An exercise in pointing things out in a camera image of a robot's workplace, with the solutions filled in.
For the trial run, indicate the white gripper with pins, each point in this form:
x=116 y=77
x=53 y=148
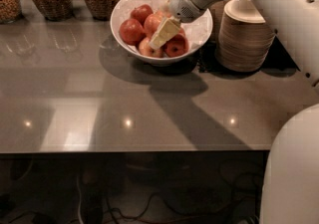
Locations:
x=179 y=5

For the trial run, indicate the large top red apple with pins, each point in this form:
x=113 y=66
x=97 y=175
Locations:
x=151 y=24

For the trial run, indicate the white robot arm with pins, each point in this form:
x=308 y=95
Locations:
x=290 y=193

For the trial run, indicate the small right red apple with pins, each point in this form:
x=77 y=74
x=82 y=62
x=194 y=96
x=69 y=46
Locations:
x=181 y=31

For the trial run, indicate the back right red apple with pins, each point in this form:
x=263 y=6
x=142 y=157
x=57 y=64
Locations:
x=162 y=13

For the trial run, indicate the front right red apple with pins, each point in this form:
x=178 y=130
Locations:
x=177 y=46

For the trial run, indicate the front yellow-red apple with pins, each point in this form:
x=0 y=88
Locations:
x=146 y=50

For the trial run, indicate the white ceramic bowl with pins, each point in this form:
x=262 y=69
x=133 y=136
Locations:
x=165 y=61

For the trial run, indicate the left red apple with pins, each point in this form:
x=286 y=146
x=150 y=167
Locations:
x=132 y=31

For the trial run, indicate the white tissue paper liner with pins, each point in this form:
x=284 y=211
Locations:
x=197 y=32

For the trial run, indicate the back stack of paper bowls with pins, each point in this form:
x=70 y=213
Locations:
x=216 y=11

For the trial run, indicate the stack of paper bowls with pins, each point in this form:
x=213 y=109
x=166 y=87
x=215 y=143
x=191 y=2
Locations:
x=244 y=38
x=216 y=11

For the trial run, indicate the front stack of paper bowls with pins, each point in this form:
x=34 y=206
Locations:
x=244 y=38

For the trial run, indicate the left glass cereal jar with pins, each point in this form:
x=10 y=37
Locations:
x=10 y=10

